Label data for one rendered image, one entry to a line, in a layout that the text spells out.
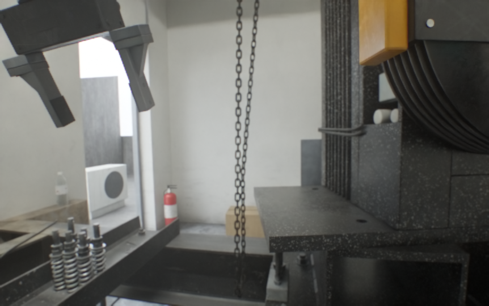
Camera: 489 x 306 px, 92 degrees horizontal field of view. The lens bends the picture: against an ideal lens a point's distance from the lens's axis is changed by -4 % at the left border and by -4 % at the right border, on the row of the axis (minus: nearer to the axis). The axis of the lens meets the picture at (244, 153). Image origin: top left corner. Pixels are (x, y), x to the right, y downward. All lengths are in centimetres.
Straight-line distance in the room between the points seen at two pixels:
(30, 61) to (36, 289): 65
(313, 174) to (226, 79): 214
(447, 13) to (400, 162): 24
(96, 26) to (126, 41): 3
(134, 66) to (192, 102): 279
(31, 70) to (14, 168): 144
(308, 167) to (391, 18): 79
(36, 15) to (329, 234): 53
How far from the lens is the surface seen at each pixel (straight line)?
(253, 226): 269
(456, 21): 43
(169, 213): 298
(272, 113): 288
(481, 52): 45
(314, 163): 109
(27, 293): 91
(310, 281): 79
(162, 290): 125
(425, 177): 55
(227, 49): 313
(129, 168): 811
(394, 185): 54
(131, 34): 34
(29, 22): 40
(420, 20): 40
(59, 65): 210
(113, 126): 784
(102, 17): 35
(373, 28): 41
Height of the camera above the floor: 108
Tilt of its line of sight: 4 degrees down
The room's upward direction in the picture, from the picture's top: 1 degrees counter-clockwise
